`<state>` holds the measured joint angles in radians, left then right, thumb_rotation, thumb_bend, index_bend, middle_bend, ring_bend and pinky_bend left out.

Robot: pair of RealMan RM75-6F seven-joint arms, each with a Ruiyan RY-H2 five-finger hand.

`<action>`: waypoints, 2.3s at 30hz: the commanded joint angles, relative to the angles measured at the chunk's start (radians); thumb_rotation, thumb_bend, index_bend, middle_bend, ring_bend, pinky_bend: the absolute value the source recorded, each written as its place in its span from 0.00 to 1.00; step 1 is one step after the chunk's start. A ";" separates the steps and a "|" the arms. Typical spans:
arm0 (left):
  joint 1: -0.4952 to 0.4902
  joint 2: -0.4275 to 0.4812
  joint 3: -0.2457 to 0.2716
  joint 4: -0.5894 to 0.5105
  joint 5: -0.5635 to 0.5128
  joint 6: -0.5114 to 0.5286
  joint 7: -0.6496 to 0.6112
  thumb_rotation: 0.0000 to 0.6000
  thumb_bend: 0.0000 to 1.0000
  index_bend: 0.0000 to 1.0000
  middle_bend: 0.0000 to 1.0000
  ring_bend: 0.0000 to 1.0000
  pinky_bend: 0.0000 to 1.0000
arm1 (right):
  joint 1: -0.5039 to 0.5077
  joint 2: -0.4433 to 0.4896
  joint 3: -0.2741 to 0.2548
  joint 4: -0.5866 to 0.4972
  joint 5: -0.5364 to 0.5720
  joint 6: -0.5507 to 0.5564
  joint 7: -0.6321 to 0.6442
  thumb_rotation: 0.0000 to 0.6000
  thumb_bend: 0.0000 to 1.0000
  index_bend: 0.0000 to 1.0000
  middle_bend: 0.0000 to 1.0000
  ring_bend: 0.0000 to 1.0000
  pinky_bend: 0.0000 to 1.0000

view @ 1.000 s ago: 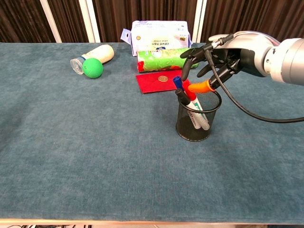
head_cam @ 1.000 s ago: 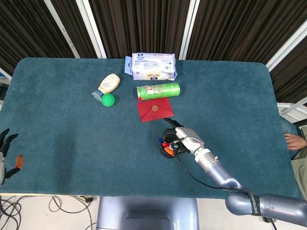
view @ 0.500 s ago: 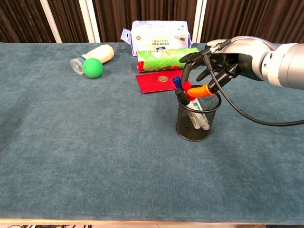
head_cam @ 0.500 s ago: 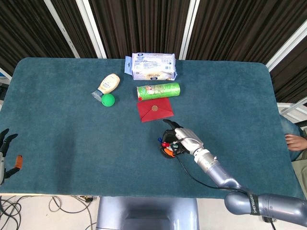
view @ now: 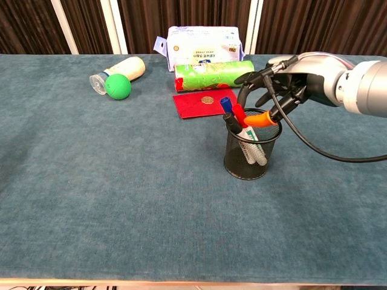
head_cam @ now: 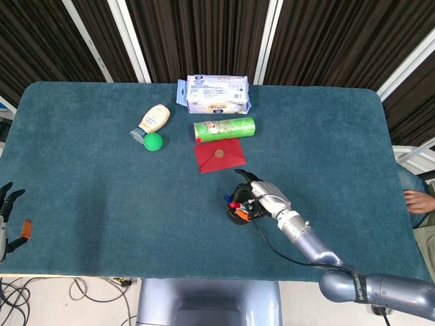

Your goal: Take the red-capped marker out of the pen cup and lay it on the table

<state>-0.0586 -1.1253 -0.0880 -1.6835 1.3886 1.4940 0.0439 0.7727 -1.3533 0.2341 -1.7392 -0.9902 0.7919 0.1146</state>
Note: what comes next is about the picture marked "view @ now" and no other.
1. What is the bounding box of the red-capped white marker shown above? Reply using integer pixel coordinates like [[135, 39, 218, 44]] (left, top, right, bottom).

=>
[[232, 104, 268, 167]]

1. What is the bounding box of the green rubber ball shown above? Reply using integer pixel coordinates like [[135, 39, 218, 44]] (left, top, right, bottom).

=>
[[105, 73, 132, 100]]

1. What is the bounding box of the black-capped white marker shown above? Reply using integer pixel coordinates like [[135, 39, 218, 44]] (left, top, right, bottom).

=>
[[223, 112, 256, 165]]

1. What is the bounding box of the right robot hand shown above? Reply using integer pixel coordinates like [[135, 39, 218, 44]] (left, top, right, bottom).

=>
[[234, 51, 345, 127]]

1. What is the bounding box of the red envelope with gold seal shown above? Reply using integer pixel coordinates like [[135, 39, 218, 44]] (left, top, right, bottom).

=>
[[172, 88, 244, 120]]

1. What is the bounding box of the black mesh pen holder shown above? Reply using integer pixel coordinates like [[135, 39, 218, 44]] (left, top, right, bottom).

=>
[[223, 108, 283, 181]]

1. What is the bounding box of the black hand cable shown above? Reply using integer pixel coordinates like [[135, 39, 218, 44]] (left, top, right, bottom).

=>
[[263, 75, 387, 163]]

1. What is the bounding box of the white tissue pack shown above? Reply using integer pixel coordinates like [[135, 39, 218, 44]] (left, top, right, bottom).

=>
[[152, 25, 245, 73]]

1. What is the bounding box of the green cylindrical chip can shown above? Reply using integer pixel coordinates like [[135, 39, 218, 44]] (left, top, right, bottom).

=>
[[174, 60, 255, 92]]

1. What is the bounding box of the blue-green table cloth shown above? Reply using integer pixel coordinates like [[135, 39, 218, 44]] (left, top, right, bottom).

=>
[[0, 53, 387, 287]]

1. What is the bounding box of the cream bottle with clear cap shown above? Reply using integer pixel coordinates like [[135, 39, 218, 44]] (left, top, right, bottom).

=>
[[89, 56, 146, 95]]

